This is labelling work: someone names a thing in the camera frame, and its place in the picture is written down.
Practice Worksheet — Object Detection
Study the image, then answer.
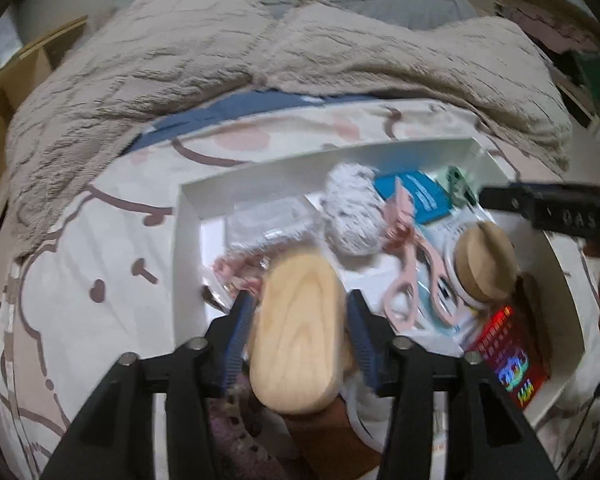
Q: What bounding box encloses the purple crocheted butterfly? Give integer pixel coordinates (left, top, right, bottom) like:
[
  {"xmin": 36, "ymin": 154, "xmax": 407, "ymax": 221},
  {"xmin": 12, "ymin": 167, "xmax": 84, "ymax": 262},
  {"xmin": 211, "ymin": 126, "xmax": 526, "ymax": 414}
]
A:
[{"xmin": 208, "ymin": 385, "xmax": 287, "ymax": 480}]

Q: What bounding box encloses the brown leather sleeve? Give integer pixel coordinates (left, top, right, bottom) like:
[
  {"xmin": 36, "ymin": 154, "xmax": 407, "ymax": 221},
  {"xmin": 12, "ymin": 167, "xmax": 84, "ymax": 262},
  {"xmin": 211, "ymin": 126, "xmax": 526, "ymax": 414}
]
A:
[{"xmin": 283, "ymin": 396, "xmax": 381, "ymax": 479}]

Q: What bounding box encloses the open wardrobe with clothes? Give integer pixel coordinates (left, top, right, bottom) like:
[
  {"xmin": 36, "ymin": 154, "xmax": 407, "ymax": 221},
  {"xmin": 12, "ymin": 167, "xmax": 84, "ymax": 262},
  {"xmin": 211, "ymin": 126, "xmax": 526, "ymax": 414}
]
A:
[{"xmin": 494, "ymin": 0, "xmax": 600, "ymax": 128}]

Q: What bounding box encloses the oval light wooden box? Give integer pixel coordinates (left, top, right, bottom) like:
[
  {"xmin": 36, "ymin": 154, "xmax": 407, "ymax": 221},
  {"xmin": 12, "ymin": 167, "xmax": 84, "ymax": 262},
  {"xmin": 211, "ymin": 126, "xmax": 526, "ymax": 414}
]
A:
[{"xmin": 248, "ymin": 252, "xmax": 344, "ymax": 416}]

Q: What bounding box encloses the wooden side shelf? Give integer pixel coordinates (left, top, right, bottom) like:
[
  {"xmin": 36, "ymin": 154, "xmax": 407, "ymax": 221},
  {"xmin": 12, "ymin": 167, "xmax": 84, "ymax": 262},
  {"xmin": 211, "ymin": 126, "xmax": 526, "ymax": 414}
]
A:
[{"xmin": 0, "ymin": 15, "xmax": 87, "ymax": 180}]

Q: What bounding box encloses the blue sachet packet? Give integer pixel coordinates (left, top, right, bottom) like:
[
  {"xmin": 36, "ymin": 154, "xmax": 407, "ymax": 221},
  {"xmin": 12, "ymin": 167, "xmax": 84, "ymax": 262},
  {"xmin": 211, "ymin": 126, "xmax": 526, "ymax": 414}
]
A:
[{"xmin": 374, "ymin": 170, "xmax": 452, "ymax": 224}]

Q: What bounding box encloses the clear plastic case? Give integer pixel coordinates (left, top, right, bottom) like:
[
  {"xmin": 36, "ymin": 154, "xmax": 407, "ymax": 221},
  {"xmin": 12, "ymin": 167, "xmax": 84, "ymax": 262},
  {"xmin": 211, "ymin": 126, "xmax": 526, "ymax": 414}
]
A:
[{"xmin": 225, "ymin": 196, "xmax": 320, "ymax": 255}]

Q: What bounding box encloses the brown leather strap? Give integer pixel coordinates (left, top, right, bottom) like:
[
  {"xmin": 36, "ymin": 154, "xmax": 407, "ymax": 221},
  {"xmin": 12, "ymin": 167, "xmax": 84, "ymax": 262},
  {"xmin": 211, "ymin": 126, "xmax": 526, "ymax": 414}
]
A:
[{"xmin": 514, "ymin": 271, "xmax": 554, "ymax": 376}]

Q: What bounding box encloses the beige textured blanket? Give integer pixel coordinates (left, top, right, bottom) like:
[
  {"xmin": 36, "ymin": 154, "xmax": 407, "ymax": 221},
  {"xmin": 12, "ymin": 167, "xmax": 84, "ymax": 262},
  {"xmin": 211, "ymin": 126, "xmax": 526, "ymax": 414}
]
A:
[{"xmin": 5, "ymin": 0, "xmax": 572, "ymax": 258}]

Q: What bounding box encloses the cartoon print bed sheet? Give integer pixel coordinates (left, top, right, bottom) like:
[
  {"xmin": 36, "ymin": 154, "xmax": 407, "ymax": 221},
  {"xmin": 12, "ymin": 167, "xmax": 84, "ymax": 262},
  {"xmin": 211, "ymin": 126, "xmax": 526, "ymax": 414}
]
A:
[{"xmin": 0, "ymin": 92, "xmax": 552, "ymax": 479}]

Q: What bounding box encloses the white shallow tray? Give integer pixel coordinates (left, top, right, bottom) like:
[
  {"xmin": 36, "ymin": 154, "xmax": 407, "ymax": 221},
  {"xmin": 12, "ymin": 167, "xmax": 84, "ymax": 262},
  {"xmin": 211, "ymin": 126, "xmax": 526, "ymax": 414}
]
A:
[{"xmin": 172, "ymin": 136, "xmax": 589, "ymax": 461}]

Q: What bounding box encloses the white grey yarn ball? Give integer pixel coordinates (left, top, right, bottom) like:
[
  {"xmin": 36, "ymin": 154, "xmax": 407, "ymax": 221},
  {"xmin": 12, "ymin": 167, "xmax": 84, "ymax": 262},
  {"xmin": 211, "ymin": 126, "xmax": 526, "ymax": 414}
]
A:
[{"xmin": 321, "ymin": 162, "xmax": 387, "ymax": 258}]

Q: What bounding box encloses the round wooden lid jar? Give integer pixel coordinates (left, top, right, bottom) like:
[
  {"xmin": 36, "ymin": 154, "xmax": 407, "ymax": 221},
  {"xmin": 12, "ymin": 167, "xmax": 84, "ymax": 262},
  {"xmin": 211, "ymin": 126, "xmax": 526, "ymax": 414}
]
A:
[{"xmin": 453, "ymin": 221, "xmax": 519, "ymax": 304}]

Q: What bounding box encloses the green binder clip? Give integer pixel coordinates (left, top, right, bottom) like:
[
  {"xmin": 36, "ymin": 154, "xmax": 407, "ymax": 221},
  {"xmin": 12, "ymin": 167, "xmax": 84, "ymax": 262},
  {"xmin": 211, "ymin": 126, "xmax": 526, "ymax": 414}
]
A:
[{"xmin": 445, "ymin": 166, "xmax": 478, "ymax": 208}]

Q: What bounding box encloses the pink eyelash curler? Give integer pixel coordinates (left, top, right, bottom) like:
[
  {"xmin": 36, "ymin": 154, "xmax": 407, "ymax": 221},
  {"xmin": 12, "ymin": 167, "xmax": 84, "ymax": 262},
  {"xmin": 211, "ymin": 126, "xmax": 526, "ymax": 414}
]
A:
[{"xmin": 381, "ymin": 177, "xmax": 466, "ymax": 333}]

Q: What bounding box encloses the red cigarette box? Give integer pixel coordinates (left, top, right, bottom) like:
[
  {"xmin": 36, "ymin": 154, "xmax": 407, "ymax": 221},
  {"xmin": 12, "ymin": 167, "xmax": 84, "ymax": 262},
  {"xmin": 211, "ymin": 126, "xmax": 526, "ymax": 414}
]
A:
[{"xmin": 468, "ymin": 304, "xmax": 548, "ymax": 410}]

